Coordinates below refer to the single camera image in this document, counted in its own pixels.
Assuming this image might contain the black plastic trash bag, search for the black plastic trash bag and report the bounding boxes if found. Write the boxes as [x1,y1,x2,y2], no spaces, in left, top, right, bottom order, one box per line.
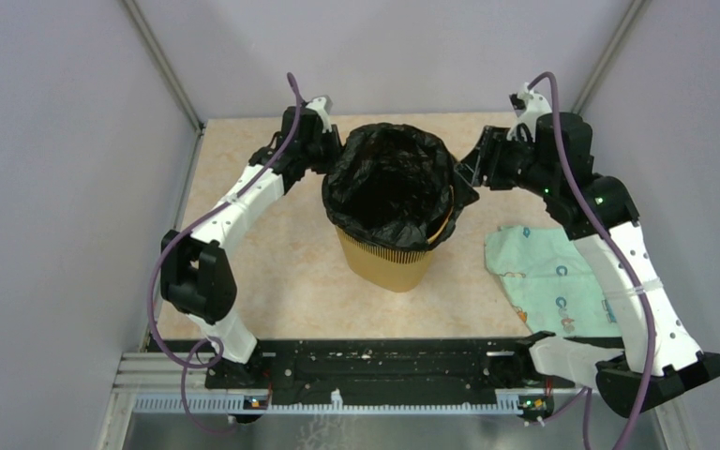
[322,123,479,251]

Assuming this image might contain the right aluminium frame post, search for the right aluminium frame post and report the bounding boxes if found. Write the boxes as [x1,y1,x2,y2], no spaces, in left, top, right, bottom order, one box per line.
[570,0,652,115]

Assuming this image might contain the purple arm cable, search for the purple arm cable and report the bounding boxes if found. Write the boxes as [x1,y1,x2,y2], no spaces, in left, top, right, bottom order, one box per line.
[524,71,658,450]
[146,72,306,436]

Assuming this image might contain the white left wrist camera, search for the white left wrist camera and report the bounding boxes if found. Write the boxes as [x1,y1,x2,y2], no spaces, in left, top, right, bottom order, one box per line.
[306,95,333,133]

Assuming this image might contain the grey slotted cable duct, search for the grey slotted cable duct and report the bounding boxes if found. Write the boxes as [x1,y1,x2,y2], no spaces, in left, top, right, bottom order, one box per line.
[133,392,523,415]

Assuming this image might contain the yellow ribbed trash bin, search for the yellow ribbed trash bin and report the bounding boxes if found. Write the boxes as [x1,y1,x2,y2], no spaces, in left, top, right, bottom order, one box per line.
[336,188,433,293]

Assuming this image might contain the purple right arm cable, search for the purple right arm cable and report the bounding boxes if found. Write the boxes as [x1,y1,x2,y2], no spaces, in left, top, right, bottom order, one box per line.
[524,71,658,450]

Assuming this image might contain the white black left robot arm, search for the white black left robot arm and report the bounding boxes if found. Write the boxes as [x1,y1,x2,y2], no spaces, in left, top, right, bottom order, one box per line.
[158,96,341,388]

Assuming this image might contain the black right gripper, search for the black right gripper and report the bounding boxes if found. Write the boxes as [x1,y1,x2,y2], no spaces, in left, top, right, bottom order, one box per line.
[453,126,556,199]

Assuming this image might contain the light green patterned cloth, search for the light green patterned cloth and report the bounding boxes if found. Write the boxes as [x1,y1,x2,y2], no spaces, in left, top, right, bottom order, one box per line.
[484,226,622,338]

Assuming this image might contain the aluminium frame post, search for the aluminium frame post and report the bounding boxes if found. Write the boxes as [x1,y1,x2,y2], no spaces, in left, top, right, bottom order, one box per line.
[570,0,652,115]
[119,0,204,136]

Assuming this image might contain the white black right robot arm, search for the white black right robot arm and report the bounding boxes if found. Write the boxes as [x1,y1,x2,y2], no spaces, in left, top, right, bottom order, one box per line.
[457,112,720,417]

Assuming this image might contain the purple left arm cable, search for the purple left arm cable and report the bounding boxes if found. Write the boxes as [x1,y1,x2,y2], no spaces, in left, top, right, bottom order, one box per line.
[146,72,306,436]

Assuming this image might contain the left aluminium frame post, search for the left aluminium frame post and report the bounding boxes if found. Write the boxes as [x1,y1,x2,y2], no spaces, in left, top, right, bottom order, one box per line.
[119,0,204,136]

